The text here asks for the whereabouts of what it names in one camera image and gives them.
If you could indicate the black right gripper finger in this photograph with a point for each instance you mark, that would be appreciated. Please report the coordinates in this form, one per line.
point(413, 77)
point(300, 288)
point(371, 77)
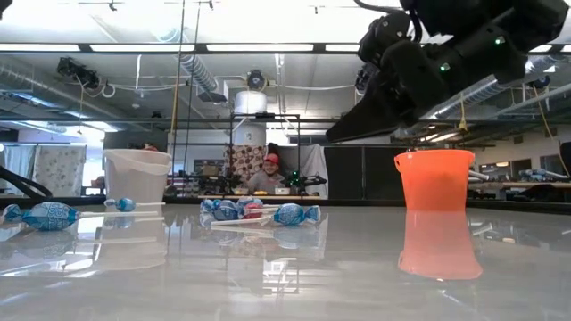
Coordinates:
point(370, 120)

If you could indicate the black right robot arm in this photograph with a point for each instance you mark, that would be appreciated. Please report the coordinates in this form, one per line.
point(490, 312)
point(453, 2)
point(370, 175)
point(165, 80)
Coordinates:
point(513, 22)

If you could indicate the orange halloween bucket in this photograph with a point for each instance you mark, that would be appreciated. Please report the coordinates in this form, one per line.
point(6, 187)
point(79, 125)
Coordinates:
point(435, 178)

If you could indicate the grey draped cloth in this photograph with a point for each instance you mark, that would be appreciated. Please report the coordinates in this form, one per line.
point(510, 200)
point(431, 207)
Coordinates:
point(312, 160)

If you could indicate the person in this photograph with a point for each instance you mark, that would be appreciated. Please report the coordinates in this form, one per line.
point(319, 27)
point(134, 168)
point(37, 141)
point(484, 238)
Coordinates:
point(267, 176)

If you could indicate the white air unit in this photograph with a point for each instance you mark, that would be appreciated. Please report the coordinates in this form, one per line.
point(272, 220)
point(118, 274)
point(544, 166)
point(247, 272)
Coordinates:
point(535, 67)

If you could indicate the white cylindrical tank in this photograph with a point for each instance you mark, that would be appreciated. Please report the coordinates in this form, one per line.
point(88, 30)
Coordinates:
point(250, 102)

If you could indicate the blue wrapped lollipop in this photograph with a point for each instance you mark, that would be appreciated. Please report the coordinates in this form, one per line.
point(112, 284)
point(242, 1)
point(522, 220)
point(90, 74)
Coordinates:
point(207, 205)
point(47, 216)
point(126, 204)
point(290, 214)
point(247, 201)
point(226, 211)

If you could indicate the floral patterned cloth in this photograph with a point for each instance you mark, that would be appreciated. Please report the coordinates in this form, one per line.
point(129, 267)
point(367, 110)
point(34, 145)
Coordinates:
point(243, 160)
point(58, 169)

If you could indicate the red Skittles pack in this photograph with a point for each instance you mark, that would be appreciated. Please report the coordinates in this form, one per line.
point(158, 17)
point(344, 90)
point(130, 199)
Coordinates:
point(149, 146)

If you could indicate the white skull print bucket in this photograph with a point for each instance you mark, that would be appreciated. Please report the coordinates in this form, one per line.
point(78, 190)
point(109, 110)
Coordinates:
point(136, 178)

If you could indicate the white hanging cloth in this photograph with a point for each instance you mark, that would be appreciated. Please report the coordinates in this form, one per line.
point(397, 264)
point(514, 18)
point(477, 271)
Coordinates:
point(18, 162)

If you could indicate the black partition wall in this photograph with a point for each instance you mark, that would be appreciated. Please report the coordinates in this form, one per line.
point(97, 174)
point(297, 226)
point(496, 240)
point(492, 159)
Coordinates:
point(357, 171)

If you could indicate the black metal rack frame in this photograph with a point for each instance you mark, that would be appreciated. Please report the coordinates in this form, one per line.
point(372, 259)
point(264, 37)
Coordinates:
point(265, 116)

